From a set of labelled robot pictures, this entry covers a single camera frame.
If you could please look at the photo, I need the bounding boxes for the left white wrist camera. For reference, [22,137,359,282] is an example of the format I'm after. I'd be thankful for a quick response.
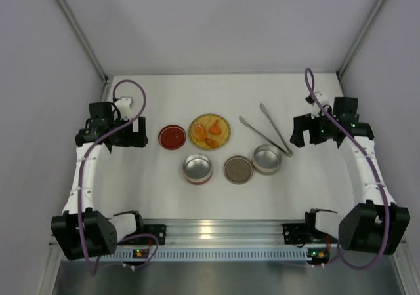
[115,97,133,121]

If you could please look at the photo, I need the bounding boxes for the aluminium mounting rail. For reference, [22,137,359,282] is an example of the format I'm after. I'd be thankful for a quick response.
[49,218,342,247]

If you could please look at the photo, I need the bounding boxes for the aluminium frame post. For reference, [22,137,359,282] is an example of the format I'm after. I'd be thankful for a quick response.
[336,0,388,81]
[54,0,108,83]

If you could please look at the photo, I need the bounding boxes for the black base bracket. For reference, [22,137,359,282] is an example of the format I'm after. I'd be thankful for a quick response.
[282,223,337,247]
[119,224,167,246]

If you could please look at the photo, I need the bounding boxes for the brown round lid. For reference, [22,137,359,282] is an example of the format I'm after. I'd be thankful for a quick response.
[223,155,254,185]

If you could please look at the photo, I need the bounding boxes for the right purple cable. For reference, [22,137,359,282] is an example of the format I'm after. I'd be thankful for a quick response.
[304,67,391,270]

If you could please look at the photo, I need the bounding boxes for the red-banded metal tin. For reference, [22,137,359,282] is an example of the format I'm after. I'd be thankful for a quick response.
[182,153,213,185]

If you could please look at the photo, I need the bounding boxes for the orange bun food piece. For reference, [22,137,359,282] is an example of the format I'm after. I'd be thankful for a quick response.
[192,123,207,141]

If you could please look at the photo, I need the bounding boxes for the slotted cable duct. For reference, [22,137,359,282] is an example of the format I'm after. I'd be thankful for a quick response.
[116,246,314,262]

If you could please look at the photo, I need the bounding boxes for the left aluminium frame post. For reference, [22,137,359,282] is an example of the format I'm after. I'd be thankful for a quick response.
[54,0,108,83]

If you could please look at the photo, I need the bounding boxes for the beige-banded metal tin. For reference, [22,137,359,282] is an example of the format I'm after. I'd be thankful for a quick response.
[251,144,282,175]

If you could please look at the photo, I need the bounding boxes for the right black base bracket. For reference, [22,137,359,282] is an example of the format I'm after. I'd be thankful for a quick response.
[282,223,337,247]

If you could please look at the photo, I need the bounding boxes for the right aluminium frame post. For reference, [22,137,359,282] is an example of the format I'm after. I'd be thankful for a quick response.
[336,0,388,81]

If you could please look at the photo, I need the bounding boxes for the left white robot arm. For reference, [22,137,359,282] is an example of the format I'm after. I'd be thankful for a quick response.
[51,97,148,260]

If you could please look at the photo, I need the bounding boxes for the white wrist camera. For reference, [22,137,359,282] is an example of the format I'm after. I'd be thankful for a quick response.
[305,91,329,119]
[115,97,133,121]

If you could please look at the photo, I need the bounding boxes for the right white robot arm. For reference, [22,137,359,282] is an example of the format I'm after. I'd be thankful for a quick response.
[290,92,410,255]

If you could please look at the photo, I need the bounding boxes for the woven bamboo plate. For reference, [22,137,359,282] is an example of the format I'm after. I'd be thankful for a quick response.
[188,113,232,151]

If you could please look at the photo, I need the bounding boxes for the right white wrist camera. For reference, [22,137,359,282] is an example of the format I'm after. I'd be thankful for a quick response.
[305,91,329,119]

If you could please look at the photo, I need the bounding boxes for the orange carrot food piece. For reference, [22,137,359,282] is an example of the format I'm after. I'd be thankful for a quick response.
[209,119,222,135]

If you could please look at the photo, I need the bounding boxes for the red round lid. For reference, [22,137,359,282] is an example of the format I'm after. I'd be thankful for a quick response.
[158,125,186,151]

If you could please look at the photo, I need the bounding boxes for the orange fried food piece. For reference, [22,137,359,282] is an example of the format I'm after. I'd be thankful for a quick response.
[205,138,219,148]

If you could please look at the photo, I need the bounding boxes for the metal tongs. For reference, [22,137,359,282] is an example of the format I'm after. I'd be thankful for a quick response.
[238,102,293,158]

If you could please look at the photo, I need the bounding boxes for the left black base bracket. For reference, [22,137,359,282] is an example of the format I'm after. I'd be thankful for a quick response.
[119,224,167,246]

